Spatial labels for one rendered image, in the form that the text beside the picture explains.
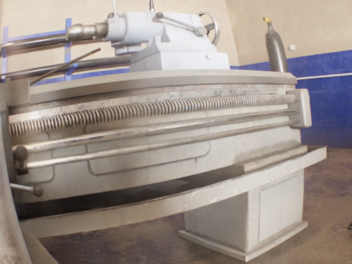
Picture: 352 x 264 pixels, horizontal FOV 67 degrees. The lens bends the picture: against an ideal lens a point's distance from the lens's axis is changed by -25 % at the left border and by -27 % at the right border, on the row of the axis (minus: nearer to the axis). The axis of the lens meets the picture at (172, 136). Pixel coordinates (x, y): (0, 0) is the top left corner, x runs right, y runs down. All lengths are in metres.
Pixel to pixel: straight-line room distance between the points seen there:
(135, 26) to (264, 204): 0.94
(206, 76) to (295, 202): 0.80
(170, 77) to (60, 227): 0.66
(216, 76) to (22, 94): 0.75
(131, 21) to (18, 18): 3.35
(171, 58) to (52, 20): 3.42
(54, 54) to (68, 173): 3.46
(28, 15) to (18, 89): 3.61
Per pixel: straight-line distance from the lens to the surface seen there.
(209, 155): 1.30
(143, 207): 0.99
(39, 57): 4.42
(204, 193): 1.09
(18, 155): 0.76
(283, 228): 1.66
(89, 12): 4.74
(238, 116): 1.27
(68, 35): 1.34
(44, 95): 1.05
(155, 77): 1.17
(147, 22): 1.41
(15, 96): 1.02
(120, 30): 1.37
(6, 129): 0.89
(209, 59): 1.43
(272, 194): 1.52
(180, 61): 1.35
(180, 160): 1.24
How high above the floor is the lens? 0.71
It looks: 4 degrees down
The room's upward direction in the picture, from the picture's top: 6 degrees counter-clockwise
